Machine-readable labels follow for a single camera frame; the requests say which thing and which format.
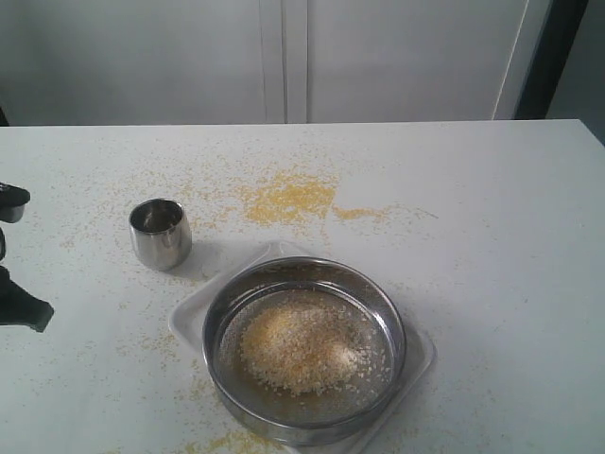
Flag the stainless steel cup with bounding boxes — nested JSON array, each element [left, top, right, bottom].
[[129, 199, 192, 271]]

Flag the round steel mesh sieve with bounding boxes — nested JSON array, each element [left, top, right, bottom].
[[202, 256, 407, 446]]

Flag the white cabinet doors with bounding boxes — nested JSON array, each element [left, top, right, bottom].
[[1, 1, 550, 126]]

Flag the spilled yellow grain pile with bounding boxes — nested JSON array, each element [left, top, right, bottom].
[[239, 171, 395, 226]]

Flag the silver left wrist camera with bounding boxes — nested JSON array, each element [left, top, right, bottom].
[[0, 183, 31, 223]]

